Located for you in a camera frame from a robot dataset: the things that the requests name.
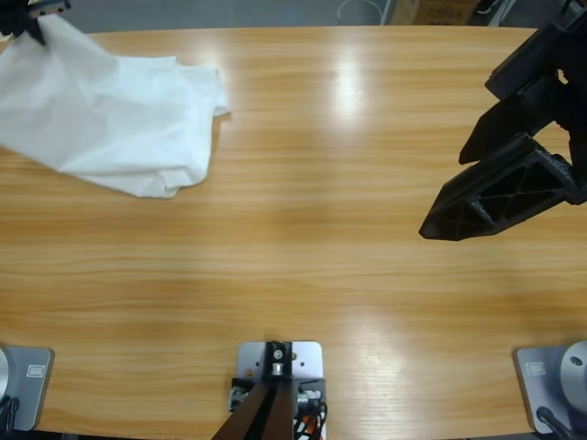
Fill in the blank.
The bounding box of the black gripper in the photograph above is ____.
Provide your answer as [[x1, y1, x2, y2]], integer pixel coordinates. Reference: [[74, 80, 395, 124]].
[[458, 0, 587, 205], [0, 0, 49, 46]]

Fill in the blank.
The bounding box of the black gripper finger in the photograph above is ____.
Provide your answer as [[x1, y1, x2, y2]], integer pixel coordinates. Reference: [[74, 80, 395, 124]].
[[417, 132, 578, 243]]

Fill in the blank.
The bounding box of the white t-shirt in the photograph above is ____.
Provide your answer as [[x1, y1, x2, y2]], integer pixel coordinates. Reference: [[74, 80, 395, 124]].
[[0, 16, 231, 200]]

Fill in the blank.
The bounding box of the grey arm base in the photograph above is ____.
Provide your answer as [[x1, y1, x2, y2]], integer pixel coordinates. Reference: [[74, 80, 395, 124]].
[[512, 338, 587, 435], [0, 346, 55, 433]]

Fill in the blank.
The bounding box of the brown cardboard box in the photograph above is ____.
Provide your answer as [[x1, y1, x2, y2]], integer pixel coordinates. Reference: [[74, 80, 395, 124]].
[[396, 0, 473, 25]]

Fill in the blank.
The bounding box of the black camera bracket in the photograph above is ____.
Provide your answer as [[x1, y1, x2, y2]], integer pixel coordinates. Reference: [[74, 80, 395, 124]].
[[27, 0, 72, 17]]

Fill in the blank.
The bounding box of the white chair frame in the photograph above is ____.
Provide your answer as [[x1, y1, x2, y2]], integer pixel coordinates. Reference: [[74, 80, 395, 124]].
[[476, 0, 515, 27]]

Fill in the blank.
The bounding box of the grey camera mount plate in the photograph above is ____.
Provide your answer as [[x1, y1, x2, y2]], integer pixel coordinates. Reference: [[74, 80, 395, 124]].
[[236, 339, 323, 381]]

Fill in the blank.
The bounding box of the black electronics bracket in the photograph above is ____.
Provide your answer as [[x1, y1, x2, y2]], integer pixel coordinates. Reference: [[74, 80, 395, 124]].
[[228, 375, 329, 440]]

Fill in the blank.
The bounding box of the black base cable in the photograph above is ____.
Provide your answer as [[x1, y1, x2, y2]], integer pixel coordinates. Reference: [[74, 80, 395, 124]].
[[0, 396, 20, 432], [535, 405, 572, 440]]

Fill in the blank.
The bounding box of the orange cable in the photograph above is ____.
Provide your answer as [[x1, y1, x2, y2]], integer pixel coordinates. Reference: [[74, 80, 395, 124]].
[[293, 410, 325, 436]]

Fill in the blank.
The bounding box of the dark camera post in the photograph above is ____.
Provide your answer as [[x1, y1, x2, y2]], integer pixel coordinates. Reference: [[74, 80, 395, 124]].
[[208, 339, 295, 440]]

